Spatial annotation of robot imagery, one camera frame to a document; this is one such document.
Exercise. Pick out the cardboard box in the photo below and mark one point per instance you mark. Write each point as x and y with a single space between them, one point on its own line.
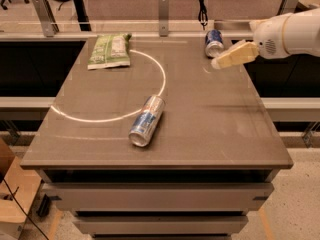
18 188

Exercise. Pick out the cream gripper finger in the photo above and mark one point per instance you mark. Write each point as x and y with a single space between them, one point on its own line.
239 53

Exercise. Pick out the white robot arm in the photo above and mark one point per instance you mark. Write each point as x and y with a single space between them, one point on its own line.
302 33

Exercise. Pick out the grey upper drawer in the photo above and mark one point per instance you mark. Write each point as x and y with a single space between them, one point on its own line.
159 197

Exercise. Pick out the right metal rail bracket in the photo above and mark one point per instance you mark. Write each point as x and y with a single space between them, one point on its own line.
288 6

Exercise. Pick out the middle metal rail bracket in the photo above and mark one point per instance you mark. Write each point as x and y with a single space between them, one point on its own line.
163 7

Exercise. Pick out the grey drawer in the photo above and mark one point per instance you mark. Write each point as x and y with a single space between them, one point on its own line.
174 225
159 197

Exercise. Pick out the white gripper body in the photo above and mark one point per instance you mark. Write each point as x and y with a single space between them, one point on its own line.
269 37

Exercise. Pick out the blue pepsi can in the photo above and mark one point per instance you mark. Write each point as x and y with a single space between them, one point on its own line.
213 43

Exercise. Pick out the grey lower drawer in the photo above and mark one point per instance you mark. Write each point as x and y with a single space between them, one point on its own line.
174 225

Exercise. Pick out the left metal rail bracket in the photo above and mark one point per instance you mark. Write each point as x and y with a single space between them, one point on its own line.
45 18

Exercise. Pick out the green jalapeno chip bag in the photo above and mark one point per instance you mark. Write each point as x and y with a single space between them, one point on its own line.
110 51

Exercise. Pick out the silver blue red bull can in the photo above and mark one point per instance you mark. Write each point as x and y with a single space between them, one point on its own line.
145 123

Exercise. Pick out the black desk leg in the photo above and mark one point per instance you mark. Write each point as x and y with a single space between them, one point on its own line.
82 17

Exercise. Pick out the metal rail bracket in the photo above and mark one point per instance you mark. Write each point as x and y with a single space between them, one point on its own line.
163 7
45 18
288 6

